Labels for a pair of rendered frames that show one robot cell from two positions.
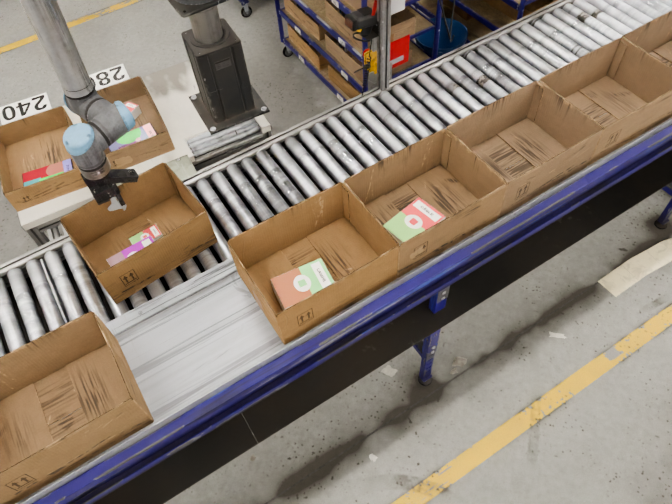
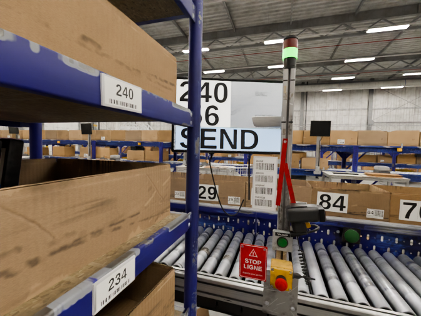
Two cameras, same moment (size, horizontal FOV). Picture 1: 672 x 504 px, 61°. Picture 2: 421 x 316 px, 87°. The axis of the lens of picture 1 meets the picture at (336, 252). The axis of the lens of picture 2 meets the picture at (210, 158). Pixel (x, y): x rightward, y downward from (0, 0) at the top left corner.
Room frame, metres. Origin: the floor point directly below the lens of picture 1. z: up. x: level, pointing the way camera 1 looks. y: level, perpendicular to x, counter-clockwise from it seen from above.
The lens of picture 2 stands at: (2.69, 0.11, 1.28)
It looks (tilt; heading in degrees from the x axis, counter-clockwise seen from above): 3 degrees down; 225
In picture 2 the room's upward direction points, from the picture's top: 1 degrees clockwise
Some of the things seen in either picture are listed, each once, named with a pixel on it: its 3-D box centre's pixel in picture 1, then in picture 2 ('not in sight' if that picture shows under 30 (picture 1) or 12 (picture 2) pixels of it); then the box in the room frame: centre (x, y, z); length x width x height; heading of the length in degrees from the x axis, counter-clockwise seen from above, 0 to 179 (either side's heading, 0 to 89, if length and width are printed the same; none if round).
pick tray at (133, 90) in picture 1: (123, 123); not in sight; (1.80, 0.79, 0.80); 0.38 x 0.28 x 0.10; 23
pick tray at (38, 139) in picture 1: (40, 156); not in sight; (1.66, 1.09, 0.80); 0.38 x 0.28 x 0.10; 21
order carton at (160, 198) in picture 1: (141, 230); not in sight; (1.22, 0.64, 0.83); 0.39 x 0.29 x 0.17; 123
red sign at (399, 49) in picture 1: (393, 55); (261, 263); (1.99, -0.31, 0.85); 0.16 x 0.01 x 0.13; 118
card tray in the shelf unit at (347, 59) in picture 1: (367, 48); not in sight; (2.69, -0.28, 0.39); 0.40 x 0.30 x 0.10; 28
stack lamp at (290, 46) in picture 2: not in sight; (290, 50); (1.93, -0.27, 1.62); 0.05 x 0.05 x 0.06
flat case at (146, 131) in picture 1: (134, 143); not in sight; (1.71, 0.75, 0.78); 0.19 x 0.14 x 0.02; 117
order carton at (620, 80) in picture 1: (605, 99); (221, 189); (1.49, -0.97, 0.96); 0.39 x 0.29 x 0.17; 117
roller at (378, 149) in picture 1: (378, 149); (327, 269); (1.60, -0.20, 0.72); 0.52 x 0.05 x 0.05; 28
